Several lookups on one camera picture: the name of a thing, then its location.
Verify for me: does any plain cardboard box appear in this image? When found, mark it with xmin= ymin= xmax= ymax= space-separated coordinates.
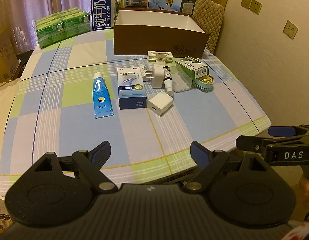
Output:
xmin=0 ymin=26 xmax=21 ymax=84

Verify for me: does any green and white small box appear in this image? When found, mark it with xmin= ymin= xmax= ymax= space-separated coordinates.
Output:
xmin=175 ymin=57 xmax=209 ymax=78

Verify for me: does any blue and white medicine box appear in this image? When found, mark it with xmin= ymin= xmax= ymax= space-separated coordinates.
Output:
xmin=117 ymin=67 xmax=148 ymax=110

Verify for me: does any red and white cloth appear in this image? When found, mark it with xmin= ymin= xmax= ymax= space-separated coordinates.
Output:
xmin=282 ymin=222 xmax=309 ymax=240

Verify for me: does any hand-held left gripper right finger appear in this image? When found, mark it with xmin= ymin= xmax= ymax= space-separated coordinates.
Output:
xmin=184 ymin=141 xmax=278 ymax=193

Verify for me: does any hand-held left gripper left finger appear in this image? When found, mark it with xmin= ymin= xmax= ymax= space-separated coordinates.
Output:
xmin=29 ymin=141 xmax=118 ymax=193

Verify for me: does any light blue milk carton case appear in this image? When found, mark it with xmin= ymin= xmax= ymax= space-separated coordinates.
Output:
xmin=148 ymin=0 xmax=197 ymax=17

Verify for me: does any beige quilted chair cover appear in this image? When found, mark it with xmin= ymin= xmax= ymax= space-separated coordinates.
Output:
xmin=193 ymin=0 xmax=225 ymax=54

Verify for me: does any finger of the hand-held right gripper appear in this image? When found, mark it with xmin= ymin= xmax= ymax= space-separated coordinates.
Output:
xmin=236 ymin=134 xmax=271 ymax=153
xmin=268 ymin=124 xmax=309 ymax=137

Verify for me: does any green shrink-wrapped drink pack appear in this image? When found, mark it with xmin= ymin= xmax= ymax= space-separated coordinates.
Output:
xmin=35 ymin=8 xmax=91 ymax=49

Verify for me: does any white plastic holder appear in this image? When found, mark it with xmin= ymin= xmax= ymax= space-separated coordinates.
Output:
xmin=147 ymin=50 xmax=173 ymax=63

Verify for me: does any white cube charger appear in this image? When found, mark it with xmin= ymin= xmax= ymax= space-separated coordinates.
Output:
xmin=147 ymin=91 xmax=174 ymax=117

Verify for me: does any person's right hand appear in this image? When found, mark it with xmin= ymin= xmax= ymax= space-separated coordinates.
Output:
xmin=299 ymin=174 xmax=309 ymax=207

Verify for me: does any white two-prong plug adapter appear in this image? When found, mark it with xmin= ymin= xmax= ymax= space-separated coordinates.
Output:
xmin=146 ymin=64 xmax=165 ymax=89

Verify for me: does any plaid tablecloth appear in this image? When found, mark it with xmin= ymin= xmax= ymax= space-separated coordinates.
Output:
xmin=0 ymin=26 xmax=271 ymax=184

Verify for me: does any clear plastic case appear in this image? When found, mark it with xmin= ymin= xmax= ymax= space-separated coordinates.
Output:
xmin=172 ymin=65 xmax=193 ymax=93

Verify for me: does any green handheld mini fan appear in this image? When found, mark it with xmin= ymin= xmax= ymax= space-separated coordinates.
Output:
xmin=193 ymin=74 xmax=215 ymax=92

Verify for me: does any blue tube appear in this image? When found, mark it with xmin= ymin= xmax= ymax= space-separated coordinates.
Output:
xmin=93 ymin=72 xmax=115 ymax=119

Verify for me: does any brown cardboard box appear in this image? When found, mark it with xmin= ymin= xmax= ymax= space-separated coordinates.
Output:
xmin=113 ymin=7 xmax=210 ymax=57

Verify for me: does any white spray bottle black band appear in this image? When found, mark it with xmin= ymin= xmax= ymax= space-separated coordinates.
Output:
xmin=162 ymin=66 xmax=174 ymax=97

